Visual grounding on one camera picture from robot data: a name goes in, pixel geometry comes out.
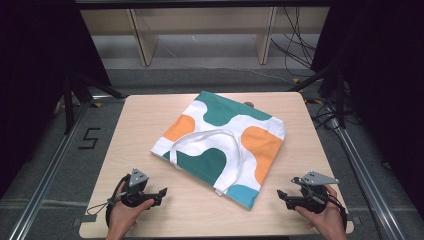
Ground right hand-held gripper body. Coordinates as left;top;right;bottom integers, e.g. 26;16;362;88
290;170;341;215

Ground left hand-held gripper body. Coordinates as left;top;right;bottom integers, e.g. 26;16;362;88
119;168;164;209

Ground white tote bag coloured blobs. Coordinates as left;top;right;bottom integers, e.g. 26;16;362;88
150;90;287;211

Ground person's left hand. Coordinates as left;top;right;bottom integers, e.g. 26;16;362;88
106;181;156;234

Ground person's right hand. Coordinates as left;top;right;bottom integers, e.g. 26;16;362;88
294;184;348;234

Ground black metal stand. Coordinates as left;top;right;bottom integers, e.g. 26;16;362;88
62;71;126;135
288;63;348;130

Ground black curtain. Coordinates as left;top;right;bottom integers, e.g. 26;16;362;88
310;0;424;219
0;0;113;199

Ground light wooden shelf unit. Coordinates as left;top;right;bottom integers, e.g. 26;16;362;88
79;6;331;67

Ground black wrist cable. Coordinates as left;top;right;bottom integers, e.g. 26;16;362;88
105;173;132;228
324;191;349;232

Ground grey looped cable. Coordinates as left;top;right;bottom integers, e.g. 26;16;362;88
86;191;129;216

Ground aluminium floor rail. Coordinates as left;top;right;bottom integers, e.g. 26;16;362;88
7;96;128;240
328;116;407;240

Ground black floor cables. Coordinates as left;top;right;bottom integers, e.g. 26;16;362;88
304;79;363;132

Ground thin white floor cable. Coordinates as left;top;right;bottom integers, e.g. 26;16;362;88
159;39;292;84

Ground bundle of black hanging cables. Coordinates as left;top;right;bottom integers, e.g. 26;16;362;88
269;6;318;78

